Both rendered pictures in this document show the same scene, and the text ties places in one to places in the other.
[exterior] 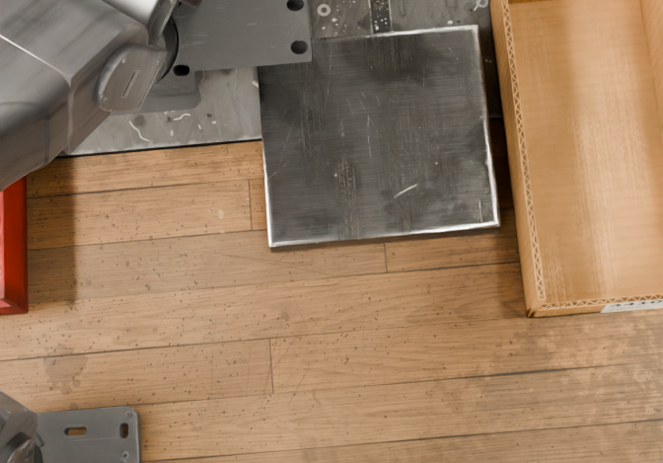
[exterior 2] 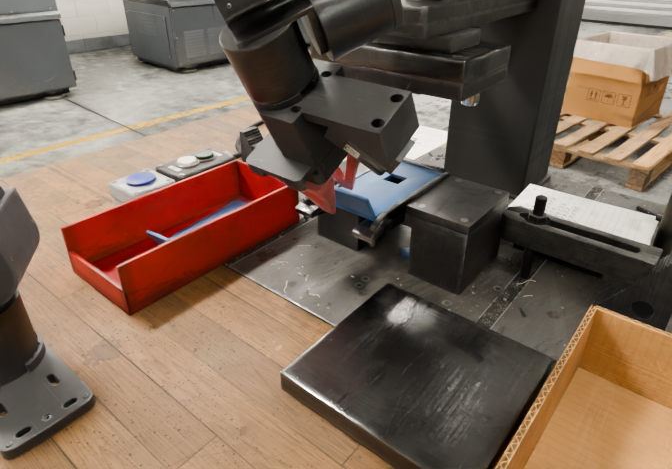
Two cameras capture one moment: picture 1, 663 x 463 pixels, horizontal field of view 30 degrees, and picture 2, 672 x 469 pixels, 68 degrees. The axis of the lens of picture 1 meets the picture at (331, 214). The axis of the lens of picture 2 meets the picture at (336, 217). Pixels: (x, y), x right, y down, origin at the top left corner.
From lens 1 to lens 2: 0.58 m
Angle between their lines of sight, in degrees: 49
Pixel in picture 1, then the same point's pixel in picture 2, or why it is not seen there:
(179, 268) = (222, 354)
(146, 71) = not seen: outside the picture
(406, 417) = not seen: outside the picture
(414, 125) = (452, 379)
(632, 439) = not seen: outside the picture
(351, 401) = not seen: outside the picture
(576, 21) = (649, 417)
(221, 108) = (339, 305)
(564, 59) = (622, 434)
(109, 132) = (272, 278)
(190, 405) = (121, 430)
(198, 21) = (330, 88)
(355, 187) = (372, 382)
